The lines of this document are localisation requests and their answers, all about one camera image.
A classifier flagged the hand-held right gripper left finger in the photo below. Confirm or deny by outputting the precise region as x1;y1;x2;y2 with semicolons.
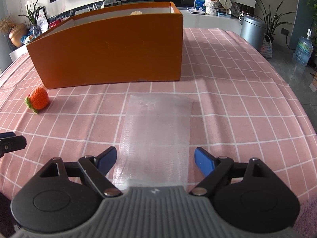
40;146;123;197

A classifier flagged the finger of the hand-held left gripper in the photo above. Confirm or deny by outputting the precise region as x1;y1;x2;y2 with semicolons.
0;132;27;157

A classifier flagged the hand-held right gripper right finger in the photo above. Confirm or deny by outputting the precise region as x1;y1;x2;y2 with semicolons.
189;147;271;196

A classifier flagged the orange crocheted fruit toy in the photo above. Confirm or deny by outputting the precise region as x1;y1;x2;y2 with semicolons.
25;87;49;114

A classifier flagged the clear bubble wrap sheet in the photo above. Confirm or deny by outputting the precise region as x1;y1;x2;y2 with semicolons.
111;95;194;187

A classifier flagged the orange cardboard box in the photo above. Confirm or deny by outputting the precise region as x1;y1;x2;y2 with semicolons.
26;1;184;89

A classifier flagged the pink checked tablecloth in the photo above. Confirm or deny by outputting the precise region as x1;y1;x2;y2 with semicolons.
0;27;317;204

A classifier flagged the gold round vase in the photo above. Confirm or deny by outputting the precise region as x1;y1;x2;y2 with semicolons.
9;23;27;47

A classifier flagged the purple rug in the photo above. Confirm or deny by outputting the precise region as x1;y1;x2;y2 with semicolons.
0;192;317;238

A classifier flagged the dried flower bunch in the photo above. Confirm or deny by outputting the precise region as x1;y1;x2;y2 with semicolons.
0;15;15;33

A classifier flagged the woven basket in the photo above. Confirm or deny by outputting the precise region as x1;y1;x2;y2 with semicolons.
260;35;273;59

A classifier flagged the green plant in glass vase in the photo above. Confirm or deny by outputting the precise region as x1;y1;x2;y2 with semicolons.
18;0;45;38

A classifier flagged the silver trash can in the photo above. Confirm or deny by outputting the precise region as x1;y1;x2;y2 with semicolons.
240;15;266;52

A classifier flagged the white tv cabinet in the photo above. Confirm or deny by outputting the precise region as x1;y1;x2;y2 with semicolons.
9;0;244;60

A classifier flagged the blue water bottle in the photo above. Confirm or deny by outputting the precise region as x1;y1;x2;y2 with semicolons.
293;29;314;66

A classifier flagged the white router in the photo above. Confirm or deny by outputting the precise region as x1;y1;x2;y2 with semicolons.
87;2;104;12

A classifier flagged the decorative plate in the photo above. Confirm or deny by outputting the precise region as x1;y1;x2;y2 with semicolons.
230;1;241;18

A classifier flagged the long leaf potted plant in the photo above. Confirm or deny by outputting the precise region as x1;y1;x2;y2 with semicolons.
251;0;296;42

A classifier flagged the white round fan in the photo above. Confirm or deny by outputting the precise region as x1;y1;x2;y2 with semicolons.
219;0;232;14

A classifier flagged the black picture frame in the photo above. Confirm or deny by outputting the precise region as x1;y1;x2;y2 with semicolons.
37;6;49;30

